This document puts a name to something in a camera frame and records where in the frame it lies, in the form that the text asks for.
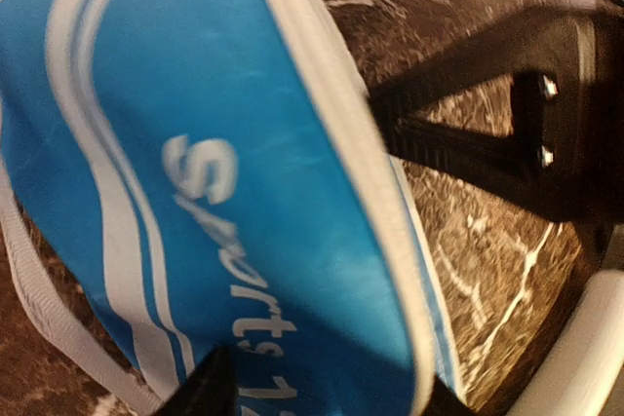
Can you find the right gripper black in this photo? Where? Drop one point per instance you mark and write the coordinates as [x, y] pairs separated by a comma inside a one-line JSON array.
[[500, 110]]

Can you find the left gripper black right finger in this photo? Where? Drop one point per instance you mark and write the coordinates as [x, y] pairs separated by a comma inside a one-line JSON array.
[[444, 402]]

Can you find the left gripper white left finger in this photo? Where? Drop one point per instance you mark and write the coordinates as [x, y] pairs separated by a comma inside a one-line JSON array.
[[211, 389]]

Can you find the blue racket cover bag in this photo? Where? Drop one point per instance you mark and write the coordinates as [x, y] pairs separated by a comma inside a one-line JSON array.
[[197, 187]]

